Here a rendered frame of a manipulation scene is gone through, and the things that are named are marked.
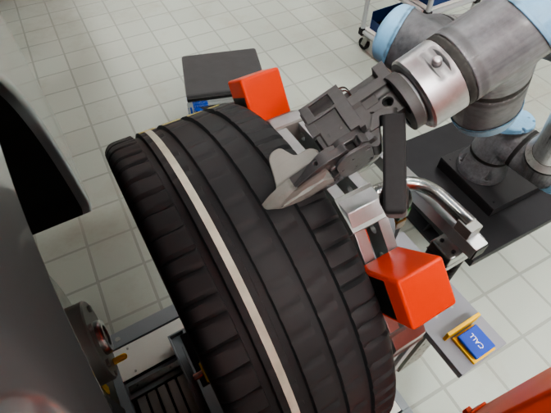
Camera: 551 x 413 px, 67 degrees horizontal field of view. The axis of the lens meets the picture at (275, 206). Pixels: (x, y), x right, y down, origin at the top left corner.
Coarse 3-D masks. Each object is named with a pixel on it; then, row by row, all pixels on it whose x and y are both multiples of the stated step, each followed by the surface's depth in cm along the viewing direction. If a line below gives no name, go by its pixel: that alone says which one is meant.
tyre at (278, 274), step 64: (192, 128) 62; (256, 128) 60; (128, 192) 53; (256, 192) 53; (192, 256) 48; (256, 256) 49; (320, 256) 52; (192, 320) 46; (320, 320) 50; (384, 320) 54; (256, 384) 48; (320, 384) 51; (384, 384) 56
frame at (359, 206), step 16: (288, 112) 73; (288, 128) 68; (304, 128) 68; (304, 144) 70; (352, 176) 62; (336, 192) 60; (352, 192) 60; (368, 192) 60; (336, 208) 59; (352, 208) 58; (368, 208) 59; (352, 224) 58; (368, 224) 59; (384, 224) 60; (352, 240) 61; (368, 240) 59; (384, 240) 60; (368, 256) 59; (400, 336) 62; (416, 336) 63; (400, 352) 64
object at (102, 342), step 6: (96, 324) 73; (102, 324) 75; (96, 330) 72; (102, 330) 73; (96, 336) 71; (102, 336) 72; (108, 336) 76; (102, 342) 71; (108, 342) 76; (102, 348) 72; (108, 348) 72; (108, 354) 74
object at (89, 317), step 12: (60, 288) 83; (60, 300) 79; (72, 312) 70; (84, 312) 71; (72, 324) 68; (84, 324) 68; (84, 336) 67; (84, 348) 67; (96, 348) 67; (96, 360) 67; (108, 360) 70; (96, 372) 68; (108, 372) 69; (108, 396) 82
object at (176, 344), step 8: (168, 336) 144; (176, 336) 146; (176, 344) 144; (176, 352) 142; (184, 360) 141; (184, 368) 139; (184, 376) 136; (192, 376) 138; (192, 384) 136; (192, 392) 133; (200, 392) 135; (200, 400) 133; (200, 408) 130; (208, 408) 132
